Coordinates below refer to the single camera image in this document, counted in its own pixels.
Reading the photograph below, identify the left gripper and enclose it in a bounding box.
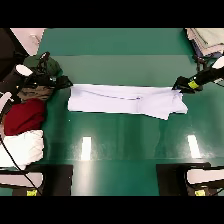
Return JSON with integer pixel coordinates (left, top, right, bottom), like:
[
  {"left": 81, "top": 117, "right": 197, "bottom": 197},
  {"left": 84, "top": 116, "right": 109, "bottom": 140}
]
[{"left": 54, "top": 75, "right": 74, "bottom": 90}]

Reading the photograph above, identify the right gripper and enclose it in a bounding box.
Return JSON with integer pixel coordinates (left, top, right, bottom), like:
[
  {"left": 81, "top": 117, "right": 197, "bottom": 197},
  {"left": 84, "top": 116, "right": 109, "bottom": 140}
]
[{"left": 171, "top": 75, "right": 203, "bottom": 95}]

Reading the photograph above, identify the white T-shirt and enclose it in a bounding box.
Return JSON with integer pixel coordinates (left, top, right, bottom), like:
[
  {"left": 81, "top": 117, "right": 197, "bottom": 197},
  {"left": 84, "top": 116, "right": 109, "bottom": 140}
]
[{"left": 67, "top": 83, "right": 189, "bottom": 121}]

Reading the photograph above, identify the brown garment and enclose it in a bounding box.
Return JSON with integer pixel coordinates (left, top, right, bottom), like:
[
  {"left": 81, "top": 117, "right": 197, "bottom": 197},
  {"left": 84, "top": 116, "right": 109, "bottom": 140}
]
[{"left": 16, "top": 85, "right": 54, "bottom": 103}]

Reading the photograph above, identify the purple garment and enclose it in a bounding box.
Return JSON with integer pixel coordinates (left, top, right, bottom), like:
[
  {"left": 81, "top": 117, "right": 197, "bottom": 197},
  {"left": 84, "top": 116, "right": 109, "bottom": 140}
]
[{"left": 193, "top": 46, "right": 224, "bottom": 58}]

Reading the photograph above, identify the green garment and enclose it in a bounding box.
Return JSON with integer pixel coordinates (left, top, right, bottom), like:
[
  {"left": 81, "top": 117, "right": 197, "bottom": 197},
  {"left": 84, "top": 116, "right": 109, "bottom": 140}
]
[{"left": 23, "top": 54, "right": 64, "bottom": 80}]

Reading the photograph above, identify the red garment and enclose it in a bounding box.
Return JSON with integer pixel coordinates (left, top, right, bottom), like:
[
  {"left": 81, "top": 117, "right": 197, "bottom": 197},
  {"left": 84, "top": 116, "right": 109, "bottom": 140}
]
[{"left": 3, "top": 97, "right": 47, "bottom": 136}]

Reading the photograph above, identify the cream garment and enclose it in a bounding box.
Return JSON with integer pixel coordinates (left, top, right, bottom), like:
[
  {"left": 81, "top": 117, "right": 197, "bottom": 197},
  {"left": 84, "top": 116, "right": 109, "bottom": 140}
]
[{"left": 185, "top": 28, "right": 224, "bottom": 54}]

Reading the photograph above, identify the white garment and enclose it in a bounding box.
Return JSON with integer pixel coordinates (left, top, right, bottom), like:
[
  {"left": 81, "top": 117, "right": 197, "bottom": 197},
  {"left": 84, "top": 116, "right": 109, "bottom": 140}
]
[{"left": 0, "top": 129, "right": 45, "bottom": 171}]

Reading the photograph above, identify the black cable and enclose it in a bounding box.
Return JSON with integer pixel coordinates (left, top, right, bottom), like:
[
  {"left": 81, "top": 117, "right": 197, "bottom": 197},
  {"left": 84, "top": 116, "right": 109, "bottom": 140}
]
[{"left": 0, "top": 133, "right": 44, "bottom": 197}]

